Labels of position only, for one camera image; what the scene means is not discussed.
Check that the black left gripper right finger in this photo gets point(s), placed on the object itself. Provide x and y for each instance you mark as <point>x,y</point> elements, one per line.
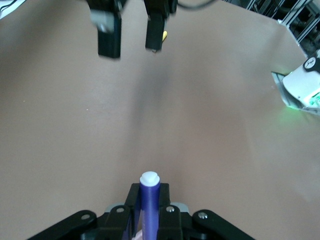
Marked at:
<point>171,222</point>

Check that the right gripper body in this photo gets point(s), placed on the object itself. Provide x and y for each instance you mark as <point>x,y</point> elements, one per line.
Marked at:
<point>157,6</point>

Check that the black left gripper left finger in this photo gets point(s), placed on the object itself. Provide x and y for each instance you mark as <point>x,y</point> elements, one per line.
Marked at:
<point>117,221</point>

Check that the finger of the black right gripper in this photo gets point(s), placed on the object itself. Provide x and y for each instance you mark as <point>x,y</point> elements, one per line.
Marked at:
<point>155,32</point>
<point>108,45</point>

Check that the purple pen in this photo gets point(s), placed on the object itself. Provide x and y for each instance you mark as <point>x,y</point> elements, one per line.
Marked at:
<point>148,200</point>

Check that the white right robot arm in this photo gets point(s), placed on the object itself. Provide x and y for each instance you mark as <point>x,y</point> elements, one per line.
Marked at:
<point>297,82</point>

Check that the yellow pen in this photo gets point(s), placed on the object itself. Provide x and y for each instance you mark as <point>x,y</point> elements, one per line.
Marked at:
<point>164,36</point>

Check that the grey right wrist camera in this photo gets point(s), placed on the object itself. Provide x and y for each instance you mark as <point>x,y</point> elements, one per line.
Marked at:
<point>103,21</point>

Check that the aluminium frame rail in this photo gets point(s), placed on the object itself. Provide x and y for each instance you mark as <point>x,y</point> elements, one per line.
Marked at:
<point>283,21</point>

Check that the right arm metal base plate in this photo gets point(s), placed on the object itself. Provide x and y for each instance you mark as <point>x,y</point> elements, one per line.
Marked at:
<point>278,80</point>

